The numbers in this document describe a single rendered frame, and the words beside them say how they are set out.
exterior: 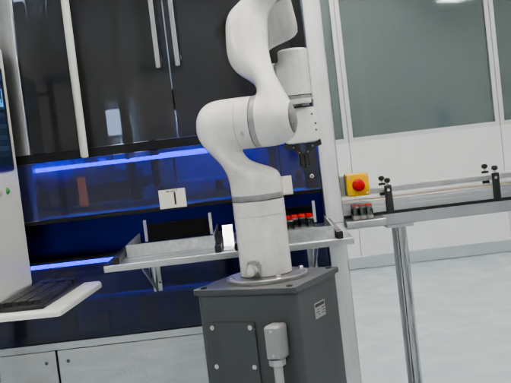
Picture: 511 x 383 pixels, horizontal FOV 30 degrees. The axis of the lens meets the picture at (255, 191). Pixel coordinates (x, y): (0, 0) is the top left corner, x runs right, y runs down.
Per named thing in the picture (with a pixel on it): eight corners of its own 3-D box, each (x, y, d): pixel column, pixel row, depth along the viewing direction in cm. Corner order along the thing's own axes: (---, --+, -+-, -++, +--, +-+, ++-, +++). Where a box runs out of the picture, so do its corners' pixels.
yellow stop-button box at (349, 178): (345, 195, 310) (343, 173, 310) (367, 193, 310) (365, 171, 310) (347, 197, 302) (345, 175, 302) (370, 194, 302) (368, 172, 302)
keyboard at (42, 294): (39, 287, 290) (38, 280, 290) (84, 283, 289) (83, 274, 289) (-8, 314, 251) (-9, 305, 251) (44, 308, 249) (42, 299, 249)
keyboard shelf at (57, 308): (14, 297, 294) (13, 289, 294) (103, 288, 291) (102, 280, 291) (-43, 329, 249) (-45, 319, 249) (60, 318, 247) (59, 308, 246)
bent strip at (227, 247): (224, 245, 280) (221, 225, 280) (234, 244, 280) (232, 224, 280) (223, 251, 266) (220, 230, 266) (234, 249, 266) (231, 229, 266)
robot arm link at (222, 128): (276, 199, 213) (264, 93, 212) (198, 207, 219) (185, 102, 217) (289, 194, 225) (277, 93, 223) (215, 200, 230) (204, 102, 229)
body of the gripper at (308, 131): (315, 101, 270) (319, 140, 271) (279, 106, 270) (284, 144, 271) (317, 100, 263) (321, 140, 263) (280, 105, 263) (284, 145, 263)
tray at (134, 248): (140, 243, 312) (138, 232, 312) (219, 234, 312) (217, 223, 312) (127, 257, 278) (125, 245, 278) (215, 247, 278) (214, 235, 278)
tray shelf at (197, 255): (125, 251, 312) (125, 245, 312) (338, 226, 312) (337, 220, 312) (103, 273, 264) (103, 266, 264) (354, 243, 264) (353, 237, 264)
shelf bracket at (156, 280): (153, 291, 305) (149, 251, 304) (163, 290, 305) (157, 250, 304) (142, 311, 271) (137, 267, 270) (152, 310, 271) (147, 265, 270)
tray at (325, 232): (243, 235, 301) (242, 224, 300) (325, 226, 300) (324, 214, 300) (242, 248, 267) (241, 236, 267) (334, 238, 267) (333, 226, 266)
